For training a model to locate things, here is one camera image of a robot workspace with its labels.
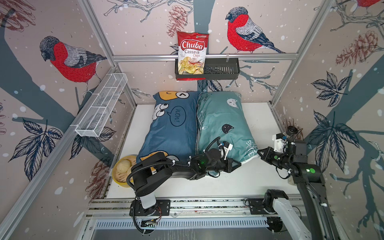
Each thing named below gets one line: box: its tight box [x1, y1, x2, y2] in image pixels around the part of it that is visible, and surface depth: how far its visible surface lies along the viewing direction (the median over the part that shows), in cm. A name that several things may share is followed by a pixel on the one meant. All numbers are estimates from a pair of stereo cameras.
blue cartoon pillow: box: [136, 91, 200, 164], surface depth 91 cm
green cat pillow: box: [196, 91, 259, 163], surface depth 90 cm
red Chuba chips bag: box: [176, 31, 210, 81], surface depth 87 cm
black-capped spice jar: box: [285, 126, 299, 136], surface depth 92 cm
